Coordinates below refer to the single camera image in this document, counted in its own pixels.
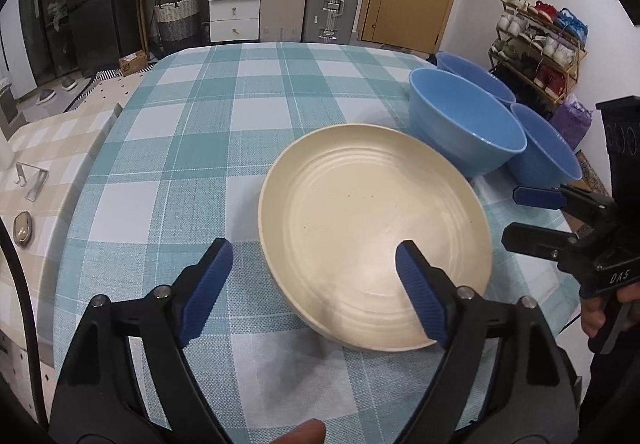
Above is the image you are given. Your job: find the blue bowl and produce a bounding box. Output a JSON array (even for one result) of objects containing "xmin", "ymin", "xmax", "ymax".
[
  {"xmin": 507, "ymin": 103, "xmax": 583, "ymax": 190},
  {"xmin": 408, "ymin": 68, "xmax": 528, "ymax": 179},
  {"xmin": 435, "ymin": 52, "xmax": 517, "ymax": 108}
]

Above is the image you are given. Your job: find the grey pebble-shaped case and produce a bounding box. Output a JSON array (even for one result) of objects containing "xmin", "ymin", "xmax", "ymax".
[{"xmin": 12, "ymin": 211, "xmax": 35, "ymax": 245}]

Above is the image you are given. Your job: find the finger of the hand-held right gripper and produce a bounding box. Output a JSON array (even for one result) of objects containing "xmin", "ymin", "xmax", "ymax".
[
  {"xmin": 501, "ymin": 223, "xmax": 581, "ymax": 270},
  {"xmin": 512, "ymin": 185, "xmax": 618, "ymax": 225}
]

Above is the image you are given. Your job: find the black cable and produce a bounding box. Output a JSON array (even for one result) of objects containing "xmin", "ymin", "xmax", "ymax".
[{"xmin": 0, "ymin": 219, "xmax": 51, "ymax": 425}]

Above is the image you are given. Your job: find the beige checked tablecloth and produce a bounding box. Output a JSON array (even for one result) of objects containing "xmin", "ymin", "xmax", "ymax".
[{"xmin": 0, "ymin": 102, "xmax": 123, "ymax": 370}]

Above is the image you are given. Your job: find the teal checked tablecloth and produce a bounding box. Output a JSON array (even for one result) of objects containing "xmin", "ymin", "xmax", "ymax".
[{"xmin": 52, "ymin": 43, "xmax": 583, "ymax": 444}]

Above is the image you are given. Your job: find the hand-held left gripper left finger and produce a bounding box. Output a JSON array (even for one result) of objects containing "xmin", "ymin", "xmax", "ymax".
[{"xmin": 49, "ymin": 238, "xmax": 236, "ymax": 444}]

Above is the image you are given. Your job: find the brown patterned box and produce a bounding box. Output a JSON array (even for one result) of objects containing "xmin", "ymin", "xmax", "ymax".
[{"xmin": 575, "ymin": 150, "xmax": 608, "ymax": 182}]

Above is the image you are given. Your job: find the person's right hand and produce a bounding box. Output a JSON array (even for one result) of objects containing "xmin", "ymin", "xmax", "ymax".
[{"xmin": 580, "ymin": 283, "xmax": 640, "ymax": 340}]

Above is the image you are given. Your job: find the person's right forearm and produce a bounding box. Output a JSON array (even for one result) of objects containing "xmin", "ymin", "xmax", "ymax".
[{"xmin": 577, "ymin": 336, "xmax": 640, "ymax": 444}]

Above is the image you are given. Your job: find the woven laundry basket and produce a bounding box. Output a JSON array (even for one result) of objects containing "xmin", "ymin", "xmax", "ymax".
[{"xmin": 152, "ymin": 0, "xmax": 201, "ymax": 44}]

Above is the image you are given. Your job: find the purple bag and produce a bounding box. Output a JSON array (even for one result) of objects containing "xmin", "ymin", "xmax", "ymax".
[{"xmin": 552, "ymin": 94, "xmax": 593, "ymax": 150}]

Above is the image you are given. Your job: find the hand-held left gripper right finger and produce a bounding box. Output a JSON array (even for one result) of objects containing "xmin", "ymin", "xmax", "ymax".
[{"xmin": 395, "ymin": 239, "xmax": 583, "ymax": 444}]

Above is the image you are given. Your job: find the metal phone stand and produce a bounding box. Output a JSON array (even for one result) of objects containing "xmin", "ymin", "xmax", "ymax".
[{"xmin": 14, "ymin": 163, "xmax": 50, "ymax": 201}]

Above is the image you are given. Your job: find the person's left hand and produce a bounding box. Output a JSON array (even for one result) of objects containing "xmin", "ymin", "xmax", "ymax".
[{"xmin": 272, "ymin": 419, "xmax": 327, "ymax": 444}]

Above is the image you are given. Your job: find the small cardboard box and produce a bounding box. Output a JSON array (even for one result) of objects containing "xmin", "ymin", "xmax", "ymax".
[{"xmin": 118, "ymin": 50, "xmax": 148, "ymax": 75}]

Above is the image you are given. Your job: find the dark glass cabinet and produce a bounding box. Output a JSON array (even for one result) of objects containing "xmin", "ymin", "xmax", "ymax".
[{"xmin": 15, "ymin": 0, "xmax": 76, "ymax": 100}]

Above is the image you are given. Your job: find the wooden shoe rack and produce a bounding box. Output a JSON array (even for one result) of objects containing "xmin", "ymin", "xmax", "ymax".
[{"xmin": 487, "ymin": 0, "xmax": 588, "ymax": 100}]

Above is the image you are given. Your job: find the shoe rack with shoes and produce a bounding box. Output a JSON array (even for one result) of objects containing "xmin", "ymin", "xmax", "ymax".
[{"xmin": 492, "ymin": 0, "xmax": 587, "ymax": 98}]

